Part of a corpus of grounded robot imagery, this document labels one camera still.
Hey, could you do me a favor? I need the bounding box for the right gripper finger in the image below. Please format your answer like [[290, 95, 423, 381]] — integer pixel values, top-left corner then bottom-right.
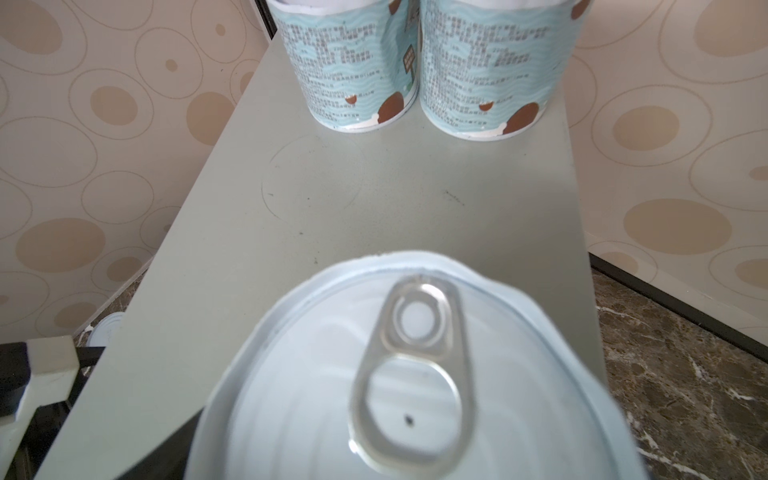
[[118, 410, 203, 480]]

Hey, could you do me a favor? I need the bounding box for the teal label can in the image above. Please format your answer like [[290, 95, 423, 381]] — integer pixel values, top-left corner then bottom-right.
[[269, 0, 420, 133], [420, 0, 593, 141]]

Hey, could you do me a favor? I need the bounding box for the orange label can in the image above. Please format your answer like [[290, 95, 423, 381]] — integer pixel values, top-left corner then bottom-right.
[[86, 312, 125, 347]]

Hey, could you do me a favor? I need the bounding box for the grey metal cabinet box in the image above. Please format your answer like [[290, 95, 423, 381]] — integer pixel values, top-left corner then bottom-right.
[[38, 39, 607, 479]]

